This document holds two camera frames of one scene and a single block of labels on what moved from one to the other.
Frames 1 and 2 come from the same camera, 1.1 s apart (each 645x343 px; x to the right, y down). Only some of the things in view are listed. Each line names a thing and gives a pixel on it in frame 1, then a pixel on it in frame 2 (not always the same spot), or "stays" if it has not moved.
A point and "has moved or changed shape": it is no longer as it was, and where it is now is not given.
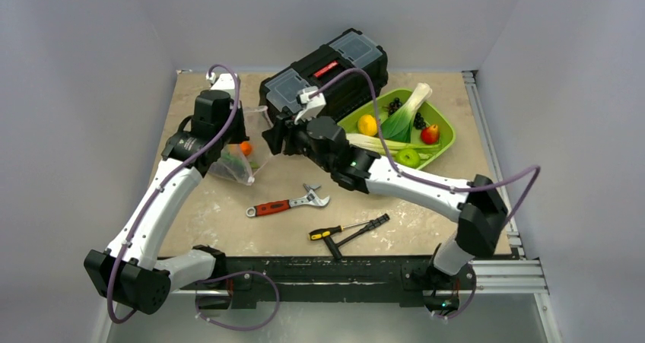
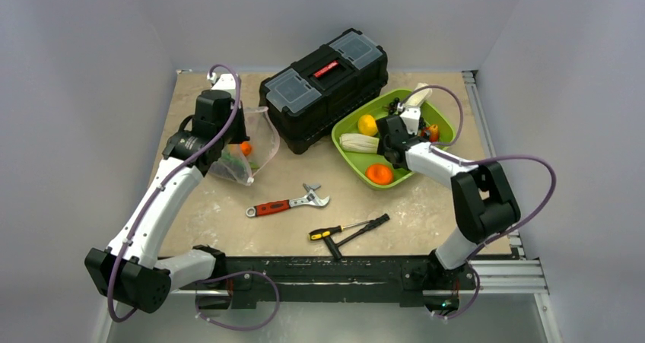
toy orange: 246,147 has moved or changed shape
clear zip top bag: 241,161 stays
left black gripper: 240,135 stays
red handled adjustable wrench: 311,197 stays
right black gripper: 281,132 to 392,131
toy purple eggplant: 221,167 stays
